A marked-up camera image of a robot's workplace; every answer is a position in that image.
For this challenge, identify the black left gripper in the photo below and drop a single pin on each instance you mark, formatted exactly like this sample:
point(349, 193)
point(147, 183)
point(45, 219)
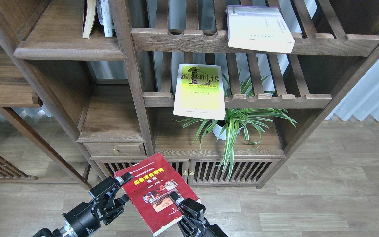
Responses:
point(84, 220)

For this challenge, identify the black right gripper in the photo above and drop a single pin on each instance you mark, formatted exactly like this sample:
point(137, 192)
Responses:
point(193, 222)

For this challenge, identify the red cover book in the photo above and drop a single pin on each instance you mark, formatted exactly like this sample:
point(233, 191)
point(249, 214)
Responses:
point(153, 179)

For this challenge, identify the brass drawer knob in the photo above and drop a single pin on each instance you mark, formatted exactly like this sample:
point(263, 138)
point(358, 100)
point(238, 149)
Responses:
point(115, 151)

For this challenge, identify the white plant pot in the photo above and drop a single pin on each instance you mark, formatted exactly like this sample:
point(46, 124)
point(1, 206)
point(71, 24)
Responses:
point(222, 124)

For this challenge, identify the green spider plant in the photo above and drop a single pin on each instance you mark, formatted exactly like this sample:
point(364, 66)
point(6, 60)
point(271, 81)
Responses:
point(236, 117)

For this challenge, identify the yellow green cover book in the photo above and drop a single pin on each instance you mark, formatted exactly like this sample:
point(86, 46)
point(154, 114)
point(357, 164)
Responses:
point(199, 92)

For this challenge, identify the dark wooden bookshelf unit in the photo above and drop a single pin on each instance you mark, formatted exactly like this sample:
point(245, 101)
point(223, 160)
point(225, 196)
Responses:
point(117, 92)

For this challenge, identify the upright white book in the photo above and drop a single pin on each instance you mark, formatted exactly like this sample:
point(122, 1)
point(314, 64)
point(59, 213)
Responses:
point(105, 17)

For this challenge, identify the upright cream paged book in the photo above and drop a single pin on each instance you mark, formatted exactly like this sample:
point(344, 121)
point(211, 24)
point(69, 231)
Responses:
point(89, 15)

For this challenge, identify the white purple cover book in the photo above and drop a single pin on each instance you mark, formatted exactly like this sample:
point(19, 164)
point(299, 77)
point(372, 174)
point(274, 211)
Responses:
point(258, 28)

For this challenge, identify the white curtain right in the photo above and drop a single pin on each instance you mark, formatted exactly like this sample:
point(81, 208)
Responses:
point(362, 100)

